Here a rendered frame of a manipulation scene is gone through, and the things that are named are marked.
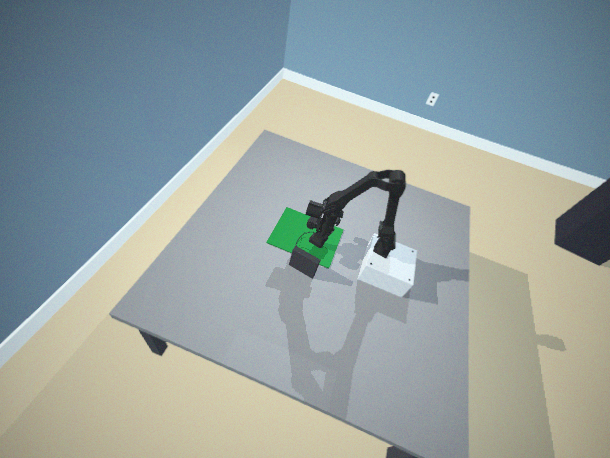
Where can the green circuit board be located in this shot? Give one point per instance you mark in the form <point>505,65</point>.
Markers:
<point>291,226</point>

